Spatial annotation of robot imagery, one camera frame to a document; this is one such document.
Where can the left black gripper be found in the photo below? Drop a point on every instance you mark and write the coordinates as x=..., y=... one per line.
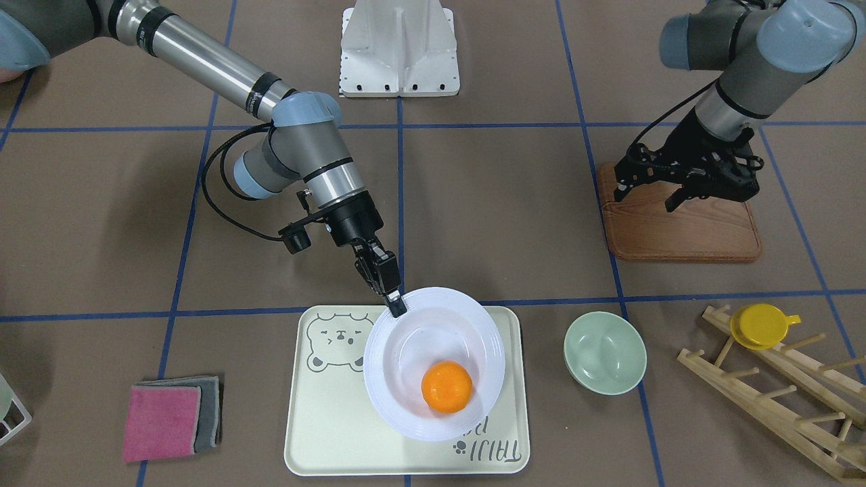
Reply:
x=691, y=143

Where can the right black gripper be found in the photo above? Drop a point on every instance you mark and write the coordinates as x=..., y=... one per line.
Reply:
x=354, y=222

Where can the white round plate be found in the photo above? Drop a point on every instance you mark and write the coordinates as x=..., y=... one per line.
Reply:
x=440, y=326

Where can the orange fruit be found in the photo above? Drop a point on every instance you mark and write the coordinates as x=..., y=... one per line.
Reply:
x=447, y=387

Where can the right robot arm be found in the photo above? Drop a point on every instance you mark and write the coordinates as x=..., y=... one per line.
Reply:
x=301, y=139

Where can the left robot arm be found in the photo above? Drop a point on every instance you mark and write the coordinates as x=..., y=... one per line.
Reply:
x=764, y=51

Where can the cream bear tray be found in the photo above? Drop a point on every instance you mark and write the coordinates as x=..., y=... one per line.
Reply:
x=334, y=430

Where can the wooden cutting board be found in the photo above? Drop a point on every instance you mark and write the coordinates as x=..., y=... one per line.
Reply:
x=640, y=228

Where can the green ceramic bowl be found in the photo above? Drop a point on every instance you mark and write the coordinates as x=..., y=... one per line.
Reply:
x=605, y=353

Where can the yellow mug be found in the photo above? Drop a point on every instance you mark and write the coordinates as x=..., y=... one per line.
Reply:
x=761, y=326

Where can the grey folded cloth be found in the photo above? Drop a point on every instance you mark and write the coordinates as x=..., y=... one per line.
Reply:
x=209, y=411

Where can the pink folded cloth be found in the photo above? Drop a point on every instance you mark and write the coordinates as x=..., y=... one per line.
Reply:
x=162, y=423

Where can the wooden mug rack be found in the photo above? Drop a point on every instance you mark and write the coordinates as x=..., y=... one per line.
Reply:
x=820, y=413

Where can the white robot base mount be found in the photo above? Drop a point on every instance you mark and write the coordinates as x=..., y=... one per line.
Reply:
x=398, y=49

